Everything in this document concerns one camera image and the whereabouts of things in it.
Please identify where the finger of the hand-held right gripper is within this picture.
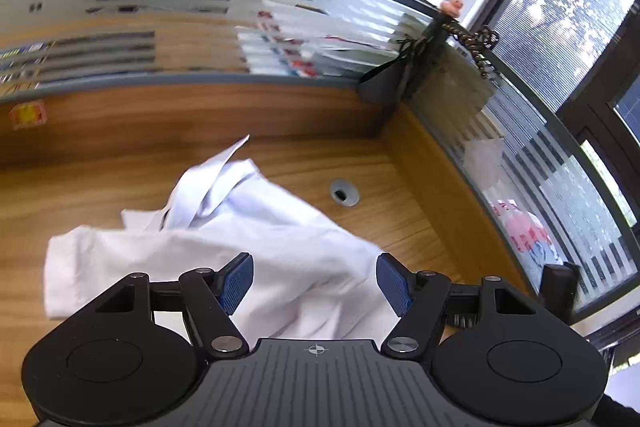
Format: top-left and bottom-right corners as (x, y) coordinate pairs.
(541, 262), (577, 324)

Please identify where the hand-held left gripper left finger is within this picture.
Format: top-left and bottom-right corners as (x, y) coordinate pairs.
(92, 252), (255, 359)

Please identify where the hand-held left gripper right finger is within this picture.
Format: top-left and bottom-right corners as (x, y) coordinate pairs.
(376, 252), (543, 360)

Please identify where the white shirt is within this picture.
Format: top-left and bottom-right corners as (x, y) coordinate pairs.
(44, 134), (401, 340)

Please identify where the red printed plastic bag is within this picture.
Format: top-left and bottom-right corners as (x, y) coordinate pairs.
(487, 197), (556, 268)

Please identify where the wood partition with sticker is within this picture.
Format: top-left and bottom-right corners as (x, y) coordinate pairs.
(0, 0), (436, 168)

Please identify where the dark grey corner piece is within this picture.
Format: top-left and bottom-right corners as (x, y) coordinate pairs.
(357, 57), (413, 105)

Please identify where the red yellow sticker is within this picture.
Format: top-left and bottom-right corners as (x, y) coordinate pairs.
(9, 103), (48, 130)

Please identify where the grey cable grommet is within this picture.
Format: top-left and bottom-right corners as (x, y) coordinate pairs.
(330, 179), (360, 208)

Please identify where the dark cord tassel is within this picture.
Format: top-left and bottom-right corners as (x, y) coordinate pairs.
(397, 19), (451, 68)

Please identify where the dark bead chain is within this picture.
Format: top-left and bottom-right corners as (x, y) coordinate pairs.
(445, 19), (501, 80)

